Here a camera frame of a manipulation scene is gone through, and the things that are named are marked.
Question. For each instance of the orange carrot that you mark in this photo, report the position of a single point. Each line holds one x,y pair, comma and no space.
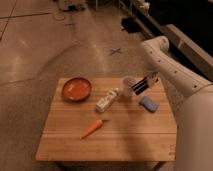
97,124

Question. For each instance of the white plastic bottle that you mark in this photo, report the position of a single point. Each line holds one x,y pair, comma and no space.
105,102

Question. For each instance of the wooden table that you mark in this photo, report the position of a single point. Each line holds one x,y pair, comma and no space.
130,133

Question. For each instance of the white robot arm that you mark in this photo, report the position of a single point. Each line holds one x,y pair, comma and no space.
194,142

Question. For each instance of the red bowl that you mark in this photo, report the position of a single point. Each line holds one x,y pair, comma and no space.
76,89

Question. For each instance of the black box on floor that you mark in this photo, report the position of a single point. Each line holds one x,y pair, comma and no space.
130,25

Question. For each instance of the black white striped eraser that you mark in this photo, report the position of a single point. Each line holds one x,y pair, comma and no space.
140,86

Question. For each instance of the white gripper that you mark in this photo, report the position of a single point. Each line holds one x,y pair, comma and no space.
151,76

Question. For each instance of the white ceramic cup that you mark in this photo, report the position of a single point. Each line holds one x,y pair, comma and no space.
127,83

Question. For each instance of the blue sponge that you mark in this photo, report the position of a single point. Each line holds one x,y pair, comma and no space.
148,104

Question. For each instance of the metal shelf rack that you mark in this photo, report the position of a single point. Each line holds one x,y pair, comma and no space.
188,25

